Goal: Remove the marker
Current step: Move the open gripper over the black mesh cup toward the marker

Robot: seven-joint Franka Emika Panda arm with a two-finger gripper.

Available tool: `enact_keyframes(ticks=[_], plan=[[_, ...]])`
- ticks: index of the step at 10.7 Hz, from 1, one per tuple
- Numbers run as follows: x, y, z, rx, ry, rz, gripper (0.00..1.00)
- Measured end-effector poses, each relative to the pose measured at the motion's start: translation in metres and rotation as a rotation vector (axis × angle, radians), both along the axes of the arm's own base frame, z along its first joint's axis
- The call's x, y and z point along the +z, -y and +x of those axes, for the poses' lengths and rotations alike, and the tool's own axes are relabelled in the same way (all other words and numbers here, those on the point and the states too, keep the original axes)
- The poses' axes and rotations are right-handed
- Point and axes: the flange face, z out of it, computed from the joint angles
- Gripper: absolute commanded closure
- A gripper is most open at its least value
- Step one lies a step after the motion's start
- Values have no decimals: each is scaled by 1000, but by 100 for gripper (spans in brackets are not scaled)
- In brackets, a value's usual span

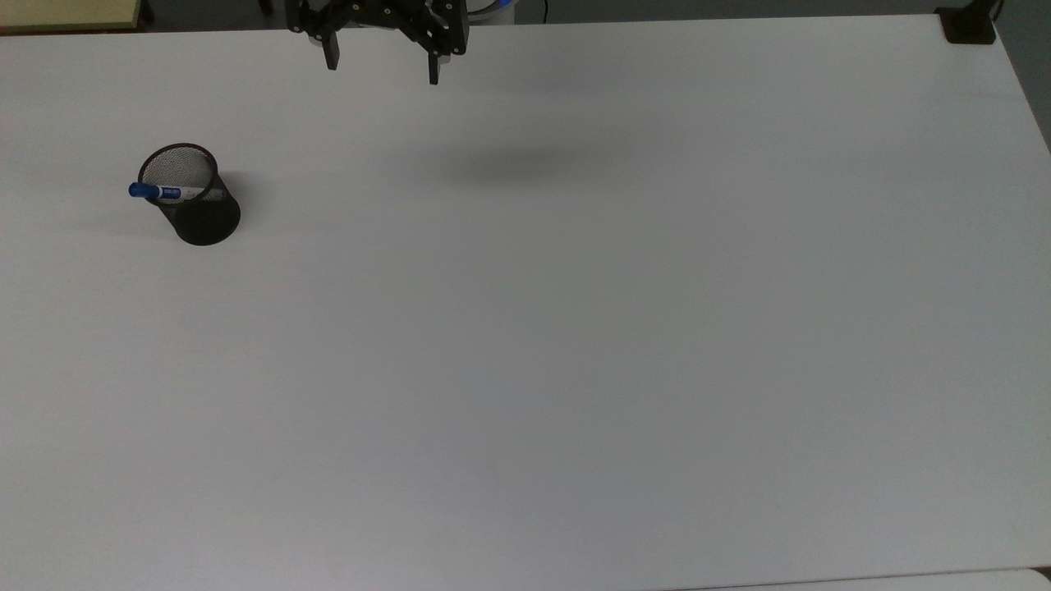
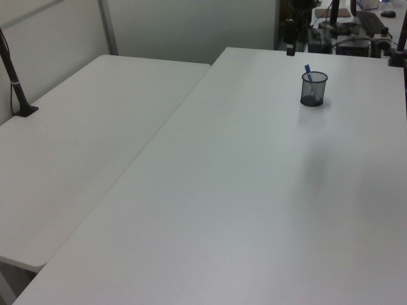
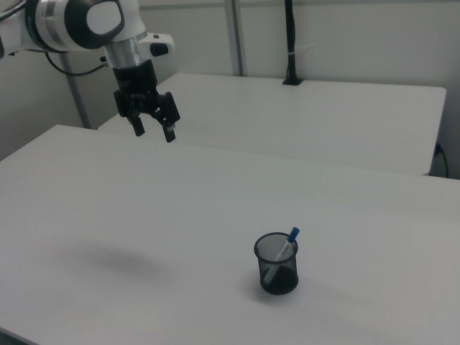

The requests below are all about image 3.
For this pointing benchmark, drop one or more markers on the black mesh pen cup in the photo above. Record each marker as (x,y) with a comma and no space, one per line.
(282,282)

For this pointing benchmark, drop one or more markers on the wide grey partition post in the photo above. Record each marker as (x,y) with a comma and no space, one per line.
(236,36)

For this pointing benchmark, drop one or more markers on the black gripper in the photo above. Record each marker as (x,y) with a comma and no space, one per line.
(138,86)

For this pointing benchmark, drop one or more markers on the black clamped stand pole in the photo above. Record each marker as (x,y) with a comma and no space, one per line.
(290,36)

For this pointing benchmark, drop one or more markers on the blue capped white marker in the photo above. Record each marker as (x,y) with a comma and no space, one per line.
(287,248)

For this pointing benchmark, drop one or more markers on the white rear table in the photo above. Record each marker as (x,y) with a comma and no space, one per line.
(287,118)

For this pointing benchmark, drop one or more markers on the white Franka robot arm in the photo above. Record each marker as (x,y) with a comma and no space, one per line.
(54,21)

